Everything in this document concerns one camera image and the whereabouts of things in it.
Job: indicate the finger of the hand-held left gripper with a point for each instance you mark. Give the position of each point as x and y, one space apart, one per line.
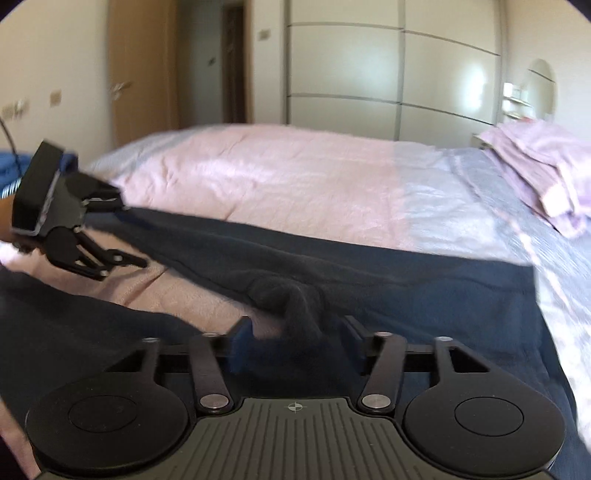
111 261
106 203

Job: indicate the white plug adapter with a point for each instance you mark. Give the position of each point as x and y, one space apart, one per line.
21 106

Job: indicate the white wardrobe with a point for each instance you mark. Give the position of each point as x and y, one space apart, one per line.
346 60

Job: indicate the blue fleece garment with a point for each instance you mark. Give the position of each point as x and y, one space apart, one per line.
14 164

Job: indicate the dark navy pants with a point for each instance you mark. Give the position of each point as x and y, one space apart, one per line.
415 295

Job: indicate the wooden door frame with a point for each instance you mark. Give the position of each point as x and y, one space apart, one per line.
247 64

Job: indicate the beige wall socket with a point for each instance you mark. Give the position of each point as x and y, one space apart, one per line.
8 111

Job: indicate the round mirror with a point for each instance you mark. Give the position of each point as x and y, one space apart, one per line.
542 87

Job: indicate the bed with pink sheet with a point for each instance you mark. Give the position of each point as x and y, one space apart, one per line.
277 175

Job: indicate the lilac cloth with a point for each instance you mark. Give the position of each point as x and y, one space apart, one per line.
545 166

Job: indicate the teal white striped shirt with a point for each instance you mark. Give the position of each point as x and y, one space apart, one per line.
8 189

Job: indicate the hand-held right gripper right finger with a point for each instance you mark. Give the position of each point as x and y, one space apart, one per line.
354 339

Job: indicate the wall switch panel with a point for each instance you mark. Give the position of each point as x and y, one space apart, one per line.
264 34

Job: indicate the white wall shelf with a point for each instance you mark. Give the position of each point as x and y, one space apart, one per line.
515 101

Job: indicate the wooden door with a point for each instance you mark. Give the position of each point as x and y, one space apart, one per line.
143 69

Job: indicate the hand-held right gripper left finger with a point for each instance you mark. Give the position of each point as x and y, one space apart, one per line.
240 344

